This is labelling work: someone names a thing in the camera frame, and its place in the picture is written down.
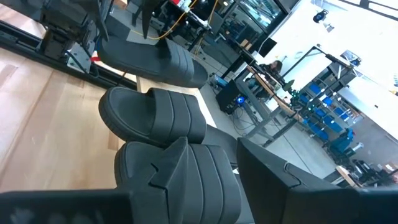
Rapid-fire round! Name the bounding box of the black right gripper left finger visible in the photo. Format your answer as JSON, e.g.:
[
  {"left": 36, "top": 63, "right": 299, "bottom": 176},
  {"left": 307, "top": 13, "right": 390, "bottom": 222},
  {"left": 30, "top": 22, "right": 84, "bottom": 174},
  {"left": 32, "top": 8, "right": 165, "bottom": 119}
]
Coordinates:
[{"left": 0, "top": 136, "right": 190, "bottom": 224}]

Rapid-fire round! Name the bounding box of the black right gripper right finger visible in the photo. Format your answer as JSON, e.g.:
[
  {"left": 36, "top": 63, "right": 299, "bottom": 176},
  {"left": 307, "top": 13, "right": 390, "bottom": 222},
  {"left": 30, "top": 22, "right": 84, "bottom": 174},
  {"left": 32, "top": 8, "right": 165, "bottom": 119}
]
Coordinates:
[{"left": 236, "top": 136, "right": 398, "bottom": 224}]

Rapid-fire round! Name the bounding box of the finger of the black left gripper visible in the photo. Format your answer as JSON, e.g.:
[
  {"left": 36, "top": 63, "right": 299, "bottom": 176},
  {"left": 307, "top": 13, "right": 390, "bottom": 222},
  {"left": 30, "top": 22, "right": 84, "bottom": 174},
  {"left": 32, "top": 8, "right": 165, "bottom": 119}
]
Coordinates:
[
  {"left": 141, "top": 0, "right": 157, "bottom": 40},
  {"left": 89, "top": 0, "right": 110, "bottom": 42}
]

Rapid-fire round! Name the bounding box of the black rubber slide sandal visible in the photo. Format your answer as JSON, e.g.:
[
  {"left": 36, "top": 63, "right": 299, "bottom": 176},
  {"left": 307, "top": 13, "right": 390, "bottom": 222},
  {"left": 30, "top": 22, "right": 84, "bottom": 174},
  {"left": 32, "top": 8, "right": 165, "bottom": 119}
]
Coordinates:
[
  {"left": 98, "top": 86, "right": 239, "bottom": 169},
  {"left": 114, "top": 141, "right": 244, "bottom": 224},
  {"left": 97, "top": 30, "right": 210, "bottom": 90}
]

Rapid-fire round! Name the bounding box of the background desk with wooden top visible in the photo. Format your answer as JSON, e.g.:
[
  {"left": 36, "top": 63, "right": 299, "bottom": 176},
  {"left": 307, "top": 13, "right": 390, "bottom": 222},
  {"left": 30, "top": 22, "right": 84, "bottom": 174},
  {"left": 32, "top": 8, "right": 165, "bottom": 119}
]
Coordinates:
[
  {"left": 234, "top": 63, "right": 305, "bottom": 149},
  {"left": 323, "top": 158, "right": 398, "bottom": 189}
]

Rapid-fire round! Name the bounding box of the blue office chair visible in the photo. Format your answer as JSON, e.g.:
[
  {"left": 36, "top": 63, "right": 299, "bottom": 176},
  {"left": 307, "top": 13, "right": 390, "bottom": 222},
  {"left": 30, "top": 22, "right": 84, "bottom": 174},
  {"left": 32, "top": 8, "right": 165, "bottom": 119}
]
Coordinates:
[{"left": 322, "top": 128, "right": 365, "bottom": 164}]

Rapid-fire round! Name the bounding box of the rack with blue bins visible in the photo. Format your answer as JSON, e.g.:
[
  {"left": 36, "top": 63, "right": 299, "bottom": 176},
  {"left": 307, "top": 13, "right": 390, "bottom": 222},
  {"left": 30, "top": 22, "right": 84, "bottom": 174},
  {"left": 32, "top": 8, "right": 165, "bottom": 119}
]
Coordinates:
[{"left": 281, "top": 45, "right": 358, "bottom": 142}]

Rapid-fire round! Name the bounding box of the black computer tower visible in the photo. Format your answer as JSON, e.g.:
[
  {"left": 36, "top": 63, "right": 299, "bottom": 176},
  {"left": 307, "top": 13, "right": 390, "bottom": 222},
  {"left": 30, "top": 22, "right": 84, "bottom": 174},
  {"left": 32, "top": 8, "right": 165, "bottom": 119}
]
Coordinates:
[{"left": 215, "top": 79, "right": 247, "bottom": 115}]

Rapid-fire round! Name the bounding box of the black desk monitor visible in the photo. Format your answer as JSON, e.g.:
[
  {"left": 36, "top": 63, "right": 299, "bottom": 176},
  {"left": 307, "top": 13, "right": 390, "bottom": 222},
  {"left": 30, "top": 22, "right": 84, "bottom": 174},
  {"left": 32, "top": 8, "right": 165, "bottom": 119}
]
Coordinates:
[{"left": 256, "top": 37, "right": 278, "bottom": 58}]

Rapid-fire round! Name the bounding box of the person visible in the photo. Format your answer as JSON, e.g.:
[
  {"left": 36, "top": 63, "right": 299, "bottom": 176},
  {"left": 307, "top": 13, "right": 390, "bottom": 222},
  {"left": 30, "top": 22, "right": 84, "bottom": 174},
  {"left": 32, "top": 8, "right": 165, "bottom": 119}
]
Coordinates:
[{"left": 259, "top": 60, "right": 284, "bottom": 82}]

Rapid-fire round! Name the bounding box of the yellow cable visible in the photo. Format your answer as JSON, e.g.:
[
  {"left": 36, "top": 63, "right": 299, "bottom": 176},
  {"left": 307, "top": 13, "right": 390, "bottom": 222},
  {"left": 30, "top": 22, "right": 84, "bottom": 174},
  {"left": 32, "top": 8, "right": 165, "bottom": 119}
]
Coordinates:
[{"left": 130, "top": 0, "right": 220, "bottom": 41}]

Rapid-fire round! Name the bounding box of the black ceiling-mounted camera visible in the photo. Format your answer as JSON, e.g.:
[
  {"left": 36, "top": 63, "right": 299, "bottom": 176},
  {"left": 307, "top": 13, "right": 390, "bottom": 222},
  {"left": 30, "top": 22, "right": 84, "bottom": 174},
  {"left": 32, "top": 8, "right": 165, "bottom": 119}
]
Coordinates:
[{"left": 312, "top": 9, "right": 330, "bottom": 24}]

